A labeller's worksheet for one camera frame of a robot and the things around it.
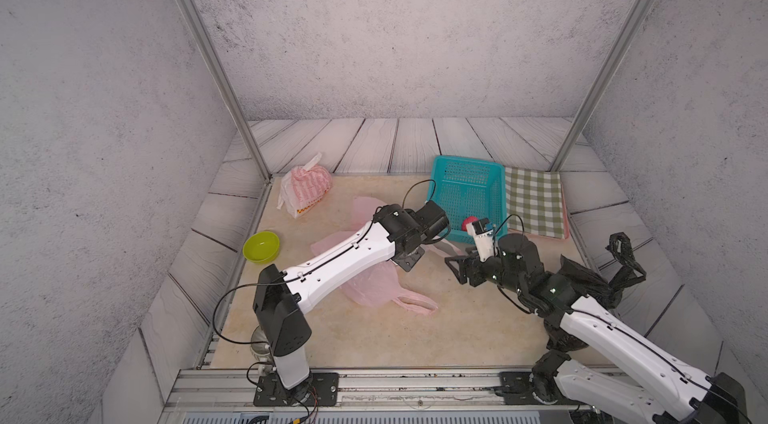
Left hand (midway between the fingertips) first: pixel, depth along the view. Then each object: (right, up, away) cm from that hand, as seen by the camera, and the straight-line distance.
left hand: (404, 254), depth 77 cm
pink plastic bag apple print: (-5, -8, 0) cm, 10 cm away
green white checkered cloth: (+49, +13, +34) cm, 61 cm away
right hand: (+14, 0, -2) cm, 14 cm away
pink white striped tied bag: (-34, +18, +27) cm, 47 cm away
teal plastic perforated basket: (+26, +18, +41) cm, 52 cm away
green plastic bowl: (-46, -2, +22) cm, 51 cm away
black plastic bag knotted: (+45, -7, -3) cm, 46 cm away
